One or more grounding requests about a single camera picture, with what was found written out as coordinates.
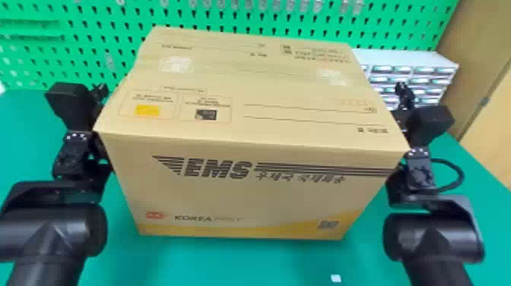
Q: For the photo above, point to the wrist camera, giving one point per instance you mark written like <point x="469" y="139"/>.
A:
<point x="74" y="104"/>
<point x="429" y="123"/>

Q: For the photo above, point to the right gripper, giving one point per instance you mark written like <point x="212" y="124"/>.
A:
<point x="400" y="119"/>

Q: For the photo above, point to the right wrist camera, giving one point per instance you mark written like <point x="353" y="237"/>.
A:
<point x="429" y="123"/>

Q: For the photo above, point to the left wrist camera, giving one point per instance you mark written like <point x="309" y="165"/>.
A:
<point x="74" y="104"/>

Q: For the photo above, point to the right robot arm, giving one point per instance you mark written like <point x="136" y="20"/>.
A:
<point x="431" y="235"/>

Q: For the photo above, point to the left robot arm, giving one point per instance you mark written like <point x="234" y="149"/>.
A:
<point x="52" y="223"/>

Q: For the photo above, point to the cardboard box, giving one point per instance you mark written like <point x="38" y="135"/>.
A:
<point x="247" y="120"/>

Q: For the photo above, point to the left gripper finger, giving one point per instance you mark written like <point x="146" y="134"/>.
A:
<point x="101" y="92"/>

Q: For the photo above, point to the white drawer cabinet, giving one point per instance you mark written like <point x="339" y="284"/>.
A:
<point x="415" y="76"/>

